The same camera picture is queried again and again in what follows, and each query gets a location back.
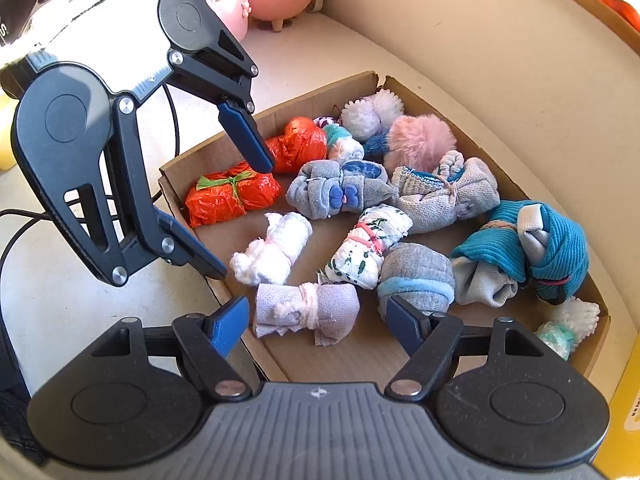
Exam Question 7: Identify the grey sock bundle blue band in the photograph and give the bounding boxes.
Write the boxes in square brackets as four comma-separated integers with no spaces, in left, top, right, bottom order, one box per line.
[376,242,457,322]

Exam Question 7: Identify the black cable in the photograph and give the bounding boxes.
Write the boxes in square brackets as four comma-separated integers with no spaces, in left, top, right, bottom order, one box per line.
[0,194,103,281]
[149,82,181,207]

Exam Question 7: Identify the white fluffy sock bundle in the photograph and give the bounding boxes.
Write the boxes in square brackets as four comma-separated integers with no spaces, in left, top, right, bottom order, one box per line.
[339,88,405,142]

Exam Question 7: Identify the teal and grey sock bundle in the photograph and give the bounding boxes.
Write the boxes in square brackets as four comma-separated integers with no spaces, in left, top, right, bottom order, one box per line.
[450,199,591,307]

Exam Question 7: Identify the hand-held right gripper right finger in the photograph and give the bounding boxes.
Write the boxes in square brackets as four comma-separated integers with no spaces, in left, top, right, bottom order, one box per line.
[385,294,552,401]

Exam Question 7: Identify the cardboard box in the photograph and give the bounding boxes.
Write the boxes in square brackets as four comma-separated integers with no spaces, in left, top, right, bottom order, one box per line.
[158,70,611,384]

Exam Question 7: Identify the orange plastic bundle green tie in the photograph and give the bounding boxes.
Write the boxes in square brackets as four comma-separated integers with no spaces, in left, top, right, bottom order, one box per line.
[184,161,282,229]

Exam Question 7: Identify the grey knit bundle teal trim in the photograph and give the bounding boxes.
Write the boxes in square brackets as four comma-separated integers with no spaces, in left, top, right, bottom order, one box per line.
[389,150,501,235]

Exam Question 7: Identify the pink fluffy pompom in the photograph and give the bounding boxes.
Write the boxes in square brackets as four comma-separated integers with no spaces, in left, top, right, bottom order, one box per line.
[384,113,458,174]

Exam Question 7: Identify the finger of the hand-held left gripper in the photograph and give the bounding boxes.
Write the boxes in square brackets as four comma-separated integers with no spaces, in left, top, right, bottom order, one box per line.
[169,27,277,174]
[25,96,229,287]

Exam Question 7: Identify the yellow object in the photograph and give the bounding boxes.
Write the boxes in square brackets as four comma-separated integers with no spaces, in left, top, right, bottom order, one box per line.
[0,91,19,172]

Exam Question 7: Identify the white fluffy bundle green band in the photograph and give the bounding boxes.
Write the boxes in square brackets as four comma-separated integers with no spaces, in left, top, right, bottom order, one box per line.
[534,296,601,362]

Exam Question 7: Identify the white fluffy bundle pink band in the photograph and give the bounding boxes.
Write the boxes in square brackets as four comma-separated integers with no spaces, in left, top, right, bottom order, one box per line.
[229,211,314,287]

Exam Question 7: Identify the white floral cloth bundle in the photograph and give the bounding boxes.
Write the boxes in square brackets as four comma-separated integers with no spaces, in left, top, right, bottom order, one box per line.
[317,204,414,291]

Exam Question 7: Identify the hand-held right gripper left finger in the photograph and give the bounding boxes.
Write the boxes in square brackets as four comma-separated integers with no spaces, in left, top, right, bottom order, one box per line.
[85,296,251,401]

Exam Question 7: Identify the pink pen cup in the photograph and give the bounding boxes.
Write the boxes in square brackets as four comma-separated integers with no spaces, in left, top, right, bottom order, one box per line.
[199,0,252,44]

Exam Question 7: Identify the lilac cloth bundle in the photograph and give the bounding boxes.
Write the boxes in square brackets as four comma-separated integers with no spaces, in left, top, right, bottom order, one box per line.
[252,281,361,348]

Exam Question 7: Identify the small white and teal bundle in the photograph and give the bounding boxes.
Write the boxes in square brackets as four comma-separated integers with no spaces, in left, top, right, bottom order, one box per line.
[321,124,366,166]

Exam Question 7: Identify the small blue knit bundle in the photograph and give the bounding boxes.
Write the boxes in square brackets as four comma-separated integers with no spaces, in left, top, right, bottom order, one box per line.
[363,134,392,162]

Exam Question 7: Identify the grey sock bundle blue bow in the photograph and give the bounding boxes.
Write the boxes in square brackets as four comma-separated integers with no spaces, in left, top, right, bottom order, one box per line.
[285,158,397,221]

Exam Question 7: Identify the yellow box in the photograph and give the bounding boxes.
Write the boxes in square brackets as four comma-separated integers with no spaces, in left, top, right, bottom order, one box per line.
[594,332,640,480]

